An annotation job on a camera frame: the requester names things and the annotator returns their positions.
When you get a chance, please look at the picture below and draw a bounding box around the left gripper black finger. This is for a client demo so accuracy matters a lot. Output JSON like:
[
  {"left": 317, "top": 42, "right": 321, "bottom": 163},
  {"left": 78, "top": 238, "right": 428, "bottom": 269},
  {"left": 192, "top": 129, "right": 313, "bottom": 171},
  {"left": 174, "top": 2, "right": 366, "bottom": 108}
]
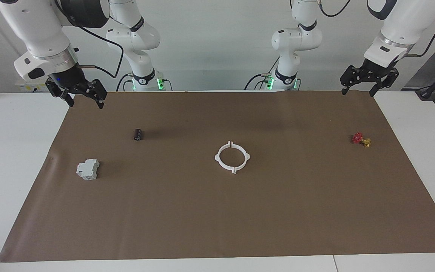
[
  {"left": 341, "top": 65, "right": 358, "bottom": 95},
  {"left": 369, "top": 68, "right": 399, "bottom": 97}
]

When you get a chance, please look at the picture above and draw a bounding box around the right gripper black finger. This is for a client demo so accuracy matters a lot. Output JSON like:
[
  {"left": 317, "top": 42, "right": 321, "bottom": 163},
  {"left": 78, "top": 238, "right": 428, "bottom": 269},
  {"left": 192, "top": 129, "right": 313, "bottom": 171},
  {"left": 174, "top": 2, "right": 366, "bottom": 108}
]
[
  {"left": 60, "top": 89, "right": 75, "bottom": 107},
  {"left": 88, "top": 79, "right": 108, "bottom": 109}
]

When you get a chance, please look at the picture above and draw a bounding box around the white half-ring pipe clamp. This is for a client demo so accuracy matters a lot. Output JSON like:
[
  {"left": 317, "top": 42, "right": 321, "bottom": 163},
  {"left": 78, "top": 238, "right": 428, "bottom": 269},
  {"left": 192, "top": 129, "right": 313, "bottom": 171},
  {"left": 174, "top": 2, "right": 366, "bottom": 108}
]
[
  {"left": 231, "top": 141, "right": 250, "bottom": 174},
  {"left": 215, "top": 141, "right": 235, "bottom": 174}
]

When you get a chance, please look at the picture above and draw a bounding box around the red and yellow valve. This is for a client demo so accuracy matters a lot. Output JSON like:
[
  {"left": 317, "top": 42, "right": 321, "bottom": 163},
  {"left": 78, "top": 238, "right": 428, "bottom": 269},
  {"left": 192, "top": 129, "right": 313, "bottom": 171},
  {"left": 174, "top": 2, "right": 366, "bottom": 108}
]
[{"left": 352, "top": 133, "right": 371, "bottom": 148}]

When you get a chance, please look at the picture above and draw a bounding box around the white grey circuit breaker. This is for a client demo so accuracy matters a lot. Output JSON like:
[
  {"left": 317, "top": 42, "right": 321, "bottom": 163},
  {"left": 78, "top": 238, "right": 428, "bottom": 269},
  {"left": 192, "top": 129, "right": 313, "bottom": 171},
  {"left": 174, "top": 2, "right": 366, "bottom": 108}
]
[{"left": 76, "top": 159, "right": 100, "bottom": 181}]

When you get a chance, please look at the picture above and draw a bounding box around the brown paper table mat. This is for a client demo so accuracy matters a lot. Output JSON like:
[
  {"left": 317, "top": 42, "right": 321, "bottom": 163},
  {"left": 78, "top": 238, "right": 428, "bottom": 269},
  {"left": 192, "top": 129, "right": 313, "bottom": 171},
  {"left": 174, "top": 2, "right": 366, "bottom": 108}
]
[{"left": 0, "top": 90, "right": 435, "bottom": 263}]

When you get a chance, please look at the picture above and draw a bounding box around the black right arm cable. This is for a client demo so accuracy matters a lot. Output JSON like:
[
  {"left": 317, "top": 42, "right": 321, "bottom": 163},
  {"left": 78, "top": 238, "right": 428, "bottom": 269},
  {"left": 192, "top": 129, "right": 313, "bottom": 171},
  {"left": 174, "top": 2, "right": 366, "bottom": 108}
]
[{"left": 54, "top": 0, "right": 124, "bottom": 79}]

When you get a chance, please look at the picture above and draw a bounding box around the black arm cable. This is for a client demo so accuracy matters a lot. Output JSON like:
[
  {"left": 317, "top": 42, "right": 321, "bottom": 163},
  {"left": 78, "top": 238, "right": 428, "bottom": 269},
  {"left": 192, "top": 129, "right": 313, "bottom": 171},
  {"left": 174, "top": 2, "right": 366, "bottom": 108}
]
[
  {"left": 54, "top": 0, "right": 124, "bottom": 79},
  {"left": 317, "top": 0, "right": 435, "bottom": 57}
]

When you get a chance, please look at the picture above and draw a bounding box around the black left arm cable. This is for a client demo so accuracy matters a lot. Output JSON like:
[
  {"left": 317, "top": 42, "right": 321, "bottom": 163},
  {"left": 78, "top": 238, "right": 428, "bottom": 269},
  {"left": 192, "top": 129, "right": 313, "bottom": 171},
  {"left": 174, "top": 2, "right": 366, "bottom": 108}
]
[{"left": 317, "top": 0, "right": 435, "bottom": 57}]

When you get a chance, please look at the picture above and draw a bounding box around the white wall power strip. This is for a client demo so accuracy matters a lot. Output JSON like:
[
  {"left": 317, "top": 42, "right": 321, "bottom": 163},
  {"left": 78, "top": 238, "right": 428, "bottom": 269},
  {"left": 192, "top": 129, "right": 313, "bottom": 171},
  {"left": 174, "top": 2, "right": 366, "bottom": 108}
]
[{"left": 15, "top": 80, "right": 48, "bottom": 92}]

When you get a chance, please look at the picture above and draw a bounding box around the black left base cable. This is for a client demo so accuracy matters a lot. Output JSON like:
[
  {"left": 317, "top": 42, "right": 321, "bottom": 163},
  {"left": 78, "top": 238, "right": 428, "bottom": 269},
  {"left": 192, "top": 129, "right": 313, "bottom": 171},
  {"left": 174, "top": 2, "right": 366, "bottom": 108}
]
[{"left": 244, "top": 57, "right": 278, "bottom": 91}]

